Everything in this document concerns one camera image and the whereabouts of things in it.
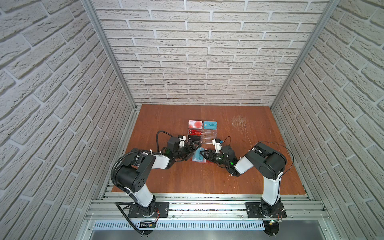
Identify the small circuit board left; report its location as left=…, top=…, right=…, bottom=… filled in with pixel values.
left=140, top=221, right=157, bottom=229

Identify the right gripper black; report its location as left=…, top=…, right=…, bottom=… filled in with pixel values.
left=199, top=149, right=230, bottom=168

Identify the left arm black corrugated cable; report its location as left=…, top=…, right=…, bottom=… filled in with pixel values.
left=110, top=130, right=173, bottom=193

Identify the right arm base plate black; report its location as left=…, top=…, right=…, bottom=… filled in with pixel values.
left=245, top=202, right=287, bottom=219

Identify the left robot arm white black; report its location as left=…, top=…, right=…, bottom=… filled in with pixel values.
left=111, top=136, right=202, bottom=216

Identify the black VIP card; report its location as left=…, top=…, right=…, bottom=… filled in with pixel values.
left=189, top=136, right=201, bottom=142

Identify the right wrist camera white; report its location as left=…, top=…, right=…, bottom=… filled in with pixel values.
left=212, top=139, right=223, bottom=154

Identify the teal VIP card in stand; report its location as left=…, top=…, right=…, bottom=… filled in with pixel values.
left=204, top=121, right=217, bottom=130

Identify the clear acrylic card display stand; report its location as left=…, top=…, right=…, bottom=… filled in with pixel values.
left=188, top=121, right=217, bottom=144

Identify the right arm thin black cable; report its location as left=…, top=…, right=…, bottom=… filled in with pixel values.
left=221, top=135, right=295, bottom=178

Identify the aluminium mounting rail frame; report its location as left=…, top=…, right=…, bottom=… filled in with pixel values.
left=76, top=187, right=340, bottom=240

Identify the red VIP card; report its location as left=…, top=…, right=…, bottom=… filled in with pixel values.
left=189, top=129, right=202, bottom=136

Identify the white red circle card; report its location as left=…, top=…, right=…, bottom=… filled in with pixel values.
left=189, top=120, right=203, bottom=129

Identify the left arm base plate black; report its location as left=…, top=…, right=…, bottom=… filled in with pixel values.
left=128, top=202, right=170, bottom=218

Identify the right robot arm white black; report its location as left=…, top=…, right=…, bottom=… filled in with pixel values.
left=200, top=142, right=287, bottom=217

